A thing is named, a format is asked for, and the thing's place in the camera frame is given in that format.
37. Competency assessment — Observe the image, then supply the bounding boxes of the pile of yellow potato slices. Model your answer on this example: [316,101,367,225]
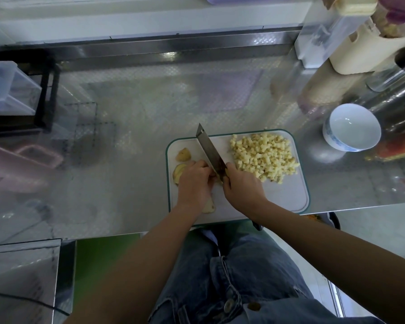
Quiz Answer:
[172,147,217,214]

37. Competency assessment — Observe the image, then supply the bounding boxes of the clear container cream lid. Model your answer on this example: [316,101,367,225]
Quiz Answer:
[295,0,379,69]

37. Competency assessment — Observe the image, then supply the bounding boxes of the white cutting board green rim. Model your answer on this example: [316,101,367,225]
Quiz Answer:
[165,129,311,227]

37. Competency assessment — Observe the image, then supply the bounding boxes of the glass bottle black cap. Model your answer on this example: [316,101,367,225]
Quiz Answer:
[366,47,405,93]

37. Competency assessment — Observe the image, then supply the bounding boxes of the green mat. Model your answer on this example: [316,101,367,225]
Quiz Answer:
[73,232,146,311]

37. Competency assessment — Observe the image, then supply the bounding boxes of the person's blue jeans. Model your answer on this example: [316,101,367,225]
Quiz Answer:
[147,220,386,324]

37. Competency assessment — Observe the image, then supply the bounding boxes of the steel cleaver knife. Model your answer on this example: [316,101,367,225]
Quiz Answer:
[195,122,229,181]

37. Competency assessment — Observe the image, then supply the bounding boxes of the clear plastic storage box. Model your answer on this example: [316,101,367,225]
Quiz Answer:
[0,60,43,116]

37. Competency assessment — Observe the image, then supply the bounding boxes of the purple lid food container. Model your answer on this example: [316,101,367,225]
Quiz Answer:
[374,0,405,39]

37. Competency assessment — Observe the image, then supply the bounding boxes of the metal bowl with scraps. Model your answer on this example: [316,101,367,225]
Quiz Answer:
[310,211,342,230]

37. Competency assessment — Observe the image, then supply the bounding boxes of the person's left forearm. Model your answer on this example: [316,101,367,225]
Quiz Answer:
[67,204,202,324]

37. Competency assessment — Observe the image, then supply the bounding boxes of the person's right forearm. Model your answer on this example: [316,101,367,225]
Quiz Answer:
[255,200,405,324]

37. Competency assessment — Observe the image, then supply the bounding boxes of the pile of diced potato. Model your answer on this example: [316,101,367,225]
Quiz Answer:
[229,131,301,184]

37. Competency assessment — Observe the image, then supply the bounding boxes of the person's left hand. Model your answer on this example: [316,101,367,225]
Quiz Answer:
[177,159,217,213]

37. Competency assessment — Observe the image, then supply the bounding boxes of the white bowl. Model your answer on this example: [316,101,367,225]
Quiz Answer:
[323,103,383,153]

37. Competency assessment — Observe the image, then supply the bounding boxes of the pink kettle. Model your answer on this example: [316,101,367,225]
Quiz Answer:
[0,121,65,194]

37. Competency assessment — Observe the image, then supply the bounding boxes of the cream plastic canister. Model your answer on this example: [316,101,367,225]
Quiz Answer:
[329,23,405,76]

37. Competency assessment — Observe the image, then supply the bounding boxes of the black metal rack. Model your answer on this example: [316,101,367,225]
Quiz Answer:
[0,50,60,135]

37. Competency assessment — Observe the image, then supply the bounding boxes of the person's right hand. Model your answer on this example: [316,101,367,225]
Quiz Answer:
[223,162,267,216]

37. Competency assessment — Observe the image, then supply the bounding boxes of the steel bin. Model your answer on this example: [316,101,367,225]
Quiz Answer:
[0,238,63,324]

